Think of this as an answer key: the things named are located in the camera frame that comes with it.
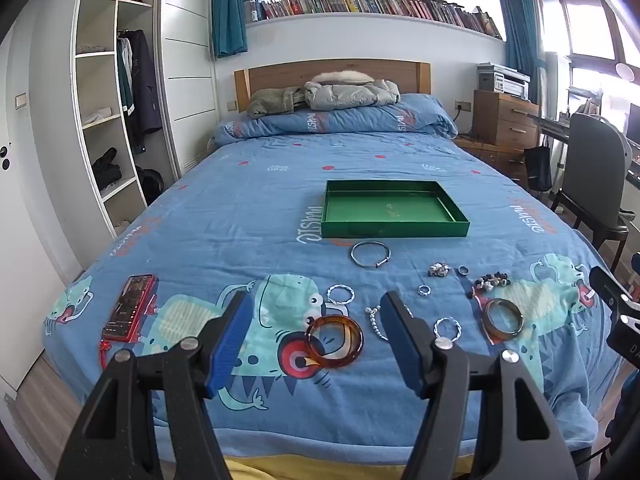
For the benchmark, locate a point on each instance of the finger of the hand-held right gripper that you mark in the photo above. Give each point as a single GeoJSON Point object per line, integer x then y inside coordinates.
{"type": "Point", "coordinates": [612, 287]}

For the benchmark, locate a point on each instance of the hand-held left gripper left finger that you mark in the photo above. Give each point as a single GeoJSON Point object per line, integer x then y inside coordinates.
{"type": "Point", "coordinates": [232, 340]}

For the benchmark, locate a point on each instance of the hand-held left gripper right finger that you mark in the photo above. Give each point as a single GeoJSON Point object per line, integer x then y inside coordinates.
{"type": "Point", "coordinates": [402, 340]}

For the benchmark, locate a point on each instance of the thick amber bangle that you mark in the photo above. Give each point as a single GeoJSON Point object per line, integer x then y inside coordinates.
{"type": "Point", "coordinates": [357, 342]}

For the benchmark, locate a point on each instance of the thin brown bangle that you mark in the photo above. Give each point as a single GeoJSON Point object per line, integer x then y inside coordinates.
{"type": "Point", "coordinates": [492, 332]}

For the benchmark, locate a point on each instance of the plain silver bangle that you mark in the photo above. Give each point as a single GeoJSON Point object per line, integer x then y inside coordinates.
{"type": "Point", "coordinates": [352, 255]}

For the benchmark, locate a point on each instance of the green metal tray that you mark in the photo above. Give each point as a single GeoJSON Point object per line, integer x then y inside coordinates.
{"type": "Point", "coordinates": [390, 207]}

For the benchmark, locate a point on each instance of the blue denim clothing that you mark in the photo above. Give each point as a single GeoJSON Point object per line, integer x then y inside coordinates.
{"type": "Point", "coordinates": [627, 410]}

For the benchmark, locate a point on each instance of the grey chair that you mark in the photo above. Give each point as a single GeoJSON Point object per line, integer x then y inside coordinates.
{"type": "Point", "coordinates": [595, 170]}

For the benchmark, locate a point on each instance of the blue cartoon print bedsheet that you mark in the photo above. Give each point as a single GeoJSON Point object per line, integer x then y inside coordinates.
{"type": "Point", "coordinates": [225, 200]}

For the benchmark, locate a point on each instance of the black tote bag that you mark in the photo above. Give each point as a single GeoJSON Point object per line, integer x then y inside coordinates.
{"type": "Point", "coordinates": [539, 167]}

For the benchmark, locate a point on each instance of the yellow bed sheet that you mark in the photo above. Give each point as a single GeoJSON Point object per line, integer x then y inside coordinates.
{"type": "Point", "coordinates": [300, 470]}

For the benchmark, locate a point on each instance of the grey desk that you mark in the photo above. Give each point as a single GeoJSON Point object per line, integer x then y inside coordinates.
{"type": "Point", "coordinates": [550, 127]}

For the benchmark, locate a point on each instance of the black backpack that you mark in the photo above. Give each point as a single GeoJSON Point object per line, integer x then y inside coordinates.
{"type": "Point", "coordinates": [150, 182]}

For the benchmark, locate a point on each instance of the low wooden nightstand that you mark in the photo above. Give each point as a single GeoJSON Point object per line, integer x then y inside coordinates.
{"type": "Point", "coordinates": [492, 155]}

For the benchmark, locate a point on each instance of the wooden drawer cabinet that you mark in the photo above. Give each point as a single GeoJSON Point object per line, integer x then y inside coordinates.
{"type": "Point", "coordinates": [505, 117]}

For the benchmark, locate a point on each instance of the black bag on shelf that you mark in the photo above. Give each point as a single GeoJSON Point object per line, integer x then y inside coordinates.
{"type": "Point", "coordinates": [106, 166]}

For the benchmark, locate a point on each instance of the folded blue quilt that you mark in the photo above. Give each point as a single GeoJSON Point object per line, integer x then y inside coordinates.
{"type": "Point", "coordinates": [350, 120]}

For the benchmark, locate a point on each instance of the white printer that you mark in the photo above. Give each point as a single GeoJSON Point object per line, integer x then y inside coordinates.
{"type": "Point", "coordinates": [502, 80]}

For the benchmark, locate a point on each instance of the white door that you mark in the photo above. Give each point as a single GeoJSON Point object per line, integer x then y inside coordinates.
{"type": "Point", "coordinates": [30, 210]}

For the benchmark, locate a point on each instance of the olive fleece jacket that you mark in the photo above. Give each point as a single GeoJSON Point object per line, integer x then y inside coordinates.
{"type": "Point", "coordinates": [275, 101]}

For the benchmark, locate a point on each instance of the grey down jacket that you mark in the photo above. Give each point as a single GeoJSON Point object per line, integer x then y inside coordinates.
{"type": "Point", "coordinates": [350, 92]}

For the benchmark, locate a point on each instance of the white wardrobe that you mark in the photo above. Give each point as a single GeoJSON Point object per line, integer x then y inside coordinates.
{"type": "Point", "coordinates": [190, 85]}

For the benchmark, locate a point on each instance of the teal curtain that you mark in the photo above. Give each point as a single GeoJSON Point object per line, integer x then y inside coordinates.
{"type": "Point", "coordinates": [522, 35]}
{"type": "Point", "coordinates": [228, 10]}

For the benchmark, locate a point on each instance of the wooden headboard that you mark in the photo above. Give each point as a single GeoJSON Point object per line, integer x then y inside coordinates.
{"type": "Point", "coordinates": [280, 75]}

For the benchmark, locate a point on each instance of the dark hanging jacket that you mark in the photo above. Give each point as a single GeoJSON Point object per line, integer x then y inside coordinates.
{"type": "Point", "coordinates": [142, 85]}

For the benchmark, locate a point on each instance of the row of books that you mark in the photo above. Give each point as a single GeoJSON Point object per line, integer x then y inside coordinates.
{"type": "Point", "coordinates": [375, 4]}

